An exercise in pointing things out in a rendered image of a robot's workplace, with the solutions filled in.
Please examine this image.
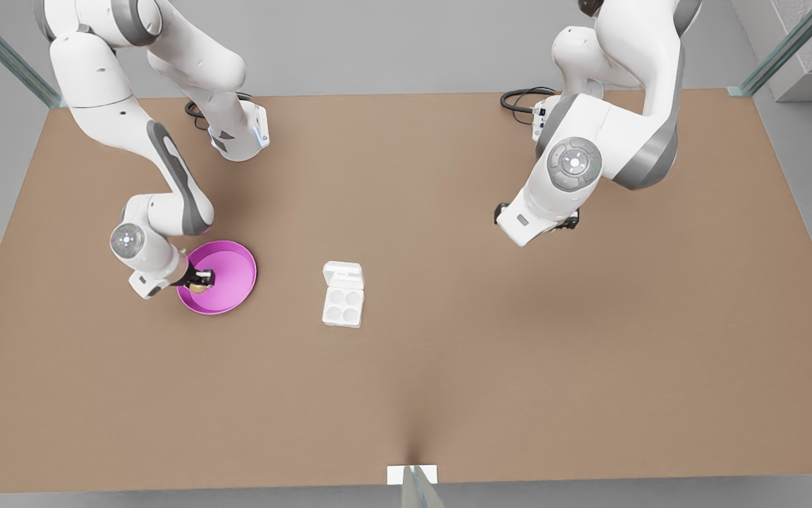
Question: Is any white egg box base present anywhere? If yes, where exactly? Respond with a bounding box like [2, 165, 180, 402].
[322, 285, 365, 329]

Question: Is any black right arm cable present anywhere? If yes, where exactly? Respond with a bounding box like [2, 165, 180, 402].
[184, 92, 255, 132]

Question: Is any pink round plate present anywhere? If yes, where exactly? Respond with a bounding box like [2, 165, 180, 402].
[177, 241, 257, 315]

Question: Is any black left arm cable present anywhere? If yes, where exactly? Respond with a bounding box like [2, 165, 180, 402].
[499, 87, 559, 127]

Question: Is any silver frame post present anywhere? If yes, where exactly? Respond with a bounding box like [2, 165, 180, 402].
[0, 0, 66, 109]
[727, 0, 812, 98]
[387, 464, 447, 508]

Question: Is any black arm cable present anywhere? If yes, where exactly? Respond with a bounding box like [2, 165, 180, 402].
[499, 87, 559, 127]
[184, 92, 255, 132]

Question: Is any white egg box lid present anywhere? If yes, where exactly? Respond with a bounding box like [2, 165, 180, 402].
[322, 261, 365, 291]

